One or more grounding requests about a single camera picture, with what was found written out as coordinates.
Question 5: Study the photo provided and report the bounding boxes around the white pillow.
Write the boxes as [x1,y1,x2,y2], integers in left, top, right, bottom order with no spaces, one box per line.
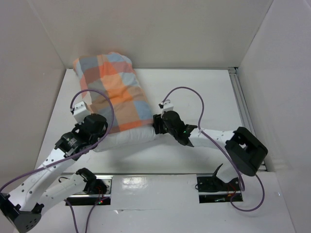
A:
[93,125,159,152]

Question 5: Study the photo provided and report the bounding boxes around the orange grey checked pillowcase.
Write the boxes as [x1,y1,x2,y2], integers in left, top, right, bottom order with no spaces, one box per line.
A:
[73,52,153,133]

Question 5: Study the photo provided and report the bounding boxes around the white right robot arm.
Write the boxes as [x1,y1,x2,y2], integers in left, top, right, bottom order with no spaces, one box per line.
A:
[153,111,268,177]

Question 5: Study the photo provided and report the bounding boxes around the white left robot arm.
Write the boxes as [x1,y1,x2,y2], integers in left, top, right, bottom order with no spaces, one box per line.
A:
[0,114,108,233]

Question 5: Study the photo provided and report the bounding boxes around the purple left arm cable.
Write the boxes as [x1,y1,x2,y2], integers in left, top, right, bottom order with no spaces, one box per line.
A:
[0,89,115,233]

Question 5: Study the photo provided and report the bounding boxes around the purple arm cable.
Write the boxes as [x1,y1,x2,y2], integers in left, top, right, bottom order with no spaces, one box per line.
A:
[0,89,115,233]
[161,86,265,212]

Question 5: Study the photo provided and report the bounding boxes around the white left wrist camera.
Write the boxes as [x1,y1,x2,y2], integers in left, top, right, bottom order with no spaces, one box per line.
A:
[70,101,91,123]

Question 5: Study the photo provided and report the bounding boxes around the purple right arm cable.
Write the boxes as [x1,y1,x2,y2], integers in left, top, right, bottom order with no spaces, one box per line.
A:
[161,86,265,212]

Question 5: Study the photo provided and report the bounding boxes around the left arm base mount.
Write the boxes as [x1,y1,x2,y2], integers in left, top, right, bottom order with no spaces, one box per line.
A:
[67,168,112,206]

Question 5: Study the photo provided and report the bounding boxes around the aluminium rail frame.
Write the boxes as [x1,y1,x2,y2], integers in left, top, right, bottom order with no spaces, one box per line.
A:
[225,68,268,177]

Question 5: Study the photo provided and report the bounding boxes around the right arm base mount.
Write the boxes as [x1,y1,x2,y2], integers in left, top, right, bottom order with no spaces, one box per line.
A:
[194,164,243,203]

